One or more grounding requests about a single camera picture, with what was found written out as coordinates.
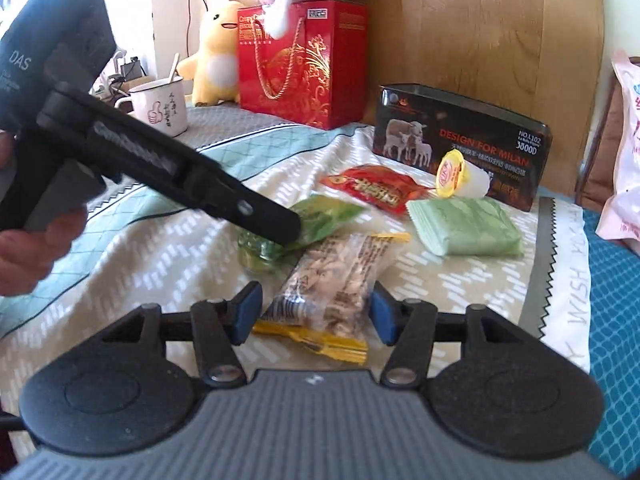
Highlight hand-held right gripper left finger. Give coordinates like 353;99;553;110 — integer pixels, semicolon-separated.
100;281;263;389

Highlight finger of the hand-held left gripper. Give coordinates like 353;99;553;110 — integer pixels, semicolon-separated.
187;162;304;251

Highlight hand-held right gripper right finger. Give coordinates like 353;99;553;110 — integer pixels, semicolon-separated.
369;280;543;387

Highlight clear peanut packet yellow ends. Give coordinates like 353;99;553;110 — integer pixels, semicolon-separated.
251;232;411;365

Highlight green snack packet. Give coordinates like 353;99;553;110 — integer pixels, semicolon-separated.
237;195;366;273

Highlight red snack packet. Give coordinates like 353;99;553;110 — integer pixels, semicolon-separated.
320;164;431;215

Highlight pale green packet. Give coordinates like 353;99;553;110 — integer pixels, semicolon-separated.
406;196;523;259

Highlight jelly cup with yellow lid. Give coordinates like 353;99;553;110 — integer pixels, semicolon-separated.
436;152;490;200

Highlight black box with sheep print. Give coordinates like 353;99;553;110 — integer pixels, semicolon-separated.
372;84;555;212

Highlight person's left hand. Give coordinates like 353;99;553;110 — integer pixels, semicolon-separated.
0;208;89;299

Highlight black charger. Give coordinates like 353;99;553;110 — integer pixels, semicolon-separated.
107;50;146;96

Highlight printed blanket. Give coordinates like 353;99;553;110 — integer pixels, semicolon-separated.
0;102;598;461

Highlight white enamel mug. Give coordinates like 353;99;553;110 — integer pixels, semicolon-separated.
114;77;190;138

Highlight red gift bag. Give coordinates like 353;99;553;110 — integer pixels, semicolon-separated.
236;0;369;132

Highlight yellow plush duck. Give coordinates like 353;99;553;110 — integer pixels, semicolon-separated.
177;1;246;107

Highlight blue patterned sheet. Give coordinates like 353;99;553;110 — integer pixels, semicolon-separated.
580;207;640;476

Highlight brown seat cushion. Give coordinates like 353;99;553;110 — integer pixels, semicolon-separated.
572;80;632;207

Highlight wooden board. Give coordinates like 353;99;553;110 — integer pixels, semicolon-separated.
227;0;613;201

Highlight large pink snack bag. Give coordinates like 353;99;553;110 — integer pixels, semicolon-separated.
595;50;640;256

